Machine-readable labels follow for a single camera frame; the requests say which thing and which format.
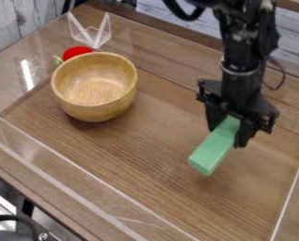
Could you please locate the green rectangular block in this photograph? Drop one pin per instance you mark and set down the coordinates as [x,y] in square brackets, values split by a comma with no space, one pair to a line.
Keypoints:
[212,151]

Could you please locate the brown wooden bowl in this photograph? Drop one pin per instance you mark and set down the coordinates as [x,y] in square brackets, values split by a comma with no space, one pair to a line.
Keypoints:
[95,86]

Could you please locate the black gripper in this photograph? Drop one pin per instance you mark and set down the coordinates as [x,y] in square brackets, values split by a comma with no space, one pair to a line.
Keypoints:
[237,98]

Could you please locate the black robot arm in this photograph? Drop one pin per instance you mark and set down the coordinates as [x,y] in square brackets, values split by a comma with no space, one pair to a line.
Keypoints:
[249,38]

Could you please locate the black table leg bracket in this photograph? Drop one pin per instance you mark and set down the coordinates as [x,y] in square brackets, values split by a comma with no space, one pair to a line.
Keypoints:
[27,227]

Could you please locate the red plush tomato toy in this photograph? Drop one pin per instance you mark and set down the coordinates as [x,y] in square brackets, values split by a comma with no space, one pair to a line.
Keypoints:
[71,52]

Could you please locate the clear acrylic corner bracket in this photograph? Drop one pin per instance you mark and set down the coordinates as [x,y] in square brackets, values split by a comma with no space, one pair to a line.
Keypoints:
[91,36]

